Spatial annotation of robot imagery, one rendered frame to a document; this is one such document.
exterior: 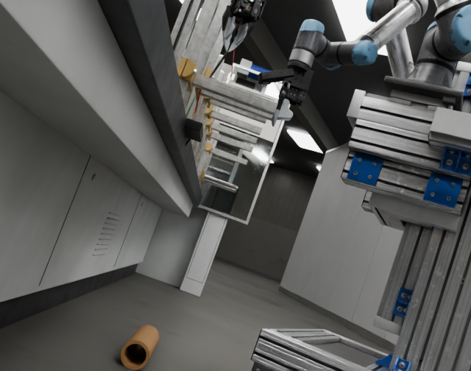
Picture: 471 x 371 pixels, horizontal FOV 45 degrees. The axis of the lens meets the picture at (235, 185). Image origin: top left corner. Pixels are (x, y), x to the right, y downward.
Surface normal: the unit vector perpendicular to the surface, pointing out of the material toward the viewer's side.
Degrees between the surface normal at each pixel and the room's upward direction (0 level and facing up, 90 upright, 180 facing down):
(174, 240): 90
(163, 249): 90
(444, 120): 90
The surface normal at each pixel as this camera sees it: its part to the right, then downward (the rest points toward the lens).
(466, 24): 0.15, 0.05
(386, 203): -0.34, -0.23
